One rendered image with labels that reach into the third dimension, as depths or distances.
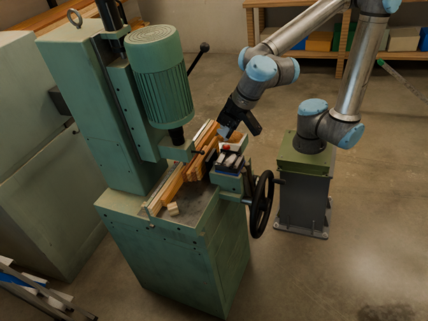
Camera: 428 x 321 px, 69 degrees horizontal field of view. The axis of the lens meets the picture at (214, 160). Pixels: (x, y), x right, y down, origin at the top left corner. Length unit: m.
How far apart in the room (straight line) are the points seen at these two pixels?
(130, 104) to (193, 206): 0.45
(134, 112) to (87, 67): 0.21
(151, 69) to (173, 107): 0.15
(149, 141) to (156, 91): 0.26
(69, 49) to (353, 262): 1.87
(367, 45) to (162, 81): 0.88
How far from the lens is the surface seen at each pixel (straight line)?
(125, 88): 1.14
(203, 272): 1.53
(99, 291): 2.27
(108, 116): 1.22
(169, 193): 1.24
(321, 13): 1.40
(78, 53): 1.14
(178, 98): 1.07
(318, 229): 2.21
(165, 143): 1.28
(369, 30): 1.50
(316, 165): 1.76
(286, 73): 1.09
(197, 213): 1.20
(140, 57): 1.01
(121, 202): 1.49
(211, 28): 4.77
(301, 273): 2.07
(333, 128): 1.62
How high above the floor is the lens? 1.81
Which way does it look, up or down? 41 degrees down
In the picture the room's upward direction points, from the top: 10 degrees counter-clockwise
